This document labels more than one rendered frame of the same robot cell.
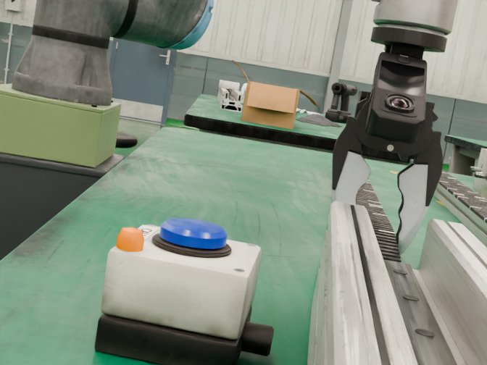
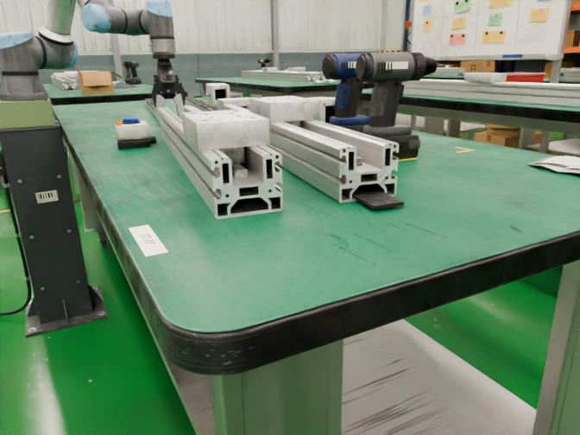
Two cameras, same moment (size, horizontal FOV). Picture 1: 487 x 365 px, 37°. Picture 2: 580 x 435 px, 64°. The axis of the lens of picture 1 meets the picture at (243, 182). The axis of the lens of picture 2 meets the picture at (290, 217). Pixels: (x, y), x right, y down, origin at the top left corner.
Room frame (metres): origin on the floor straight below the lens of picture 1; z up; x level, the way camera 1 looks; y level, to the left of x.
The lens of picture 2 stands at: (-0.87, 0.17, 0.99)
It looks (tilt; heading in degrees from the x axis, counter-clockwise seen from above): 19 degrees down; 335
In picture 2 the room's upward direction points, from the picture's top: 1 degrees counter-clockwise
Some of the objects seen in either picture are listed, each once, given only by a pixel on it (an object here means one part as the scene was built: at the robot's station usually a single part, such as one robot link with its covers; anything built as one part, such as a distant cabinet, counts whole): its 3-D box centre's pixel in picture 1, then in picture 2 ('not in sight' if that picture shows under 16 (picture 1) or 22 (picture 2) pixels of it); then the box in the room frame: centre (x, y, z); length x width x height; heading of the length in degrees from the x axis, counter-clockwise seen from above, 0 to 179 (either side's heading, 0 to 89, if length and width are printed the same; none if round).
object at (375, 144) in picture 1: (396, 95); (165, 74); (0.72, -0.13, 0.95); 0.09 x 0.08 x 0.12; 175
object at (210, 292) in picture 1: (198, 295); (135, 134); (0.42, 0.02, 0.81); 0.10 x 0.08 x 0.06; 85
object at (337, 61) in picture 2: not in sight; (361, 98); (0.16, -0.51, 0.89); 0.20 x 0.08 x 0.22; 86
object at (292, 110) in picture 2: not in sight; (282, 114); (0.11, -0.27, 0.87); 0.16 x 0.11 x 0.07; 175
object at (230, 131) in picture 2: not in sight; (223, 135); (-0.12, -0.06, 0.87); 0.16 x 0.11 x 0.07; 175
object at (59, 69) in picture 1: (67, 64); (22, 85); (1.12, 0.30, 0.92); 0.15 x 0.15 x 0.10
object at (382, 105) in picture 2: not in sight; (400, 105); (-0.03, -0.49, 0.89); 0.20 x 0.08 x 0.22; 80
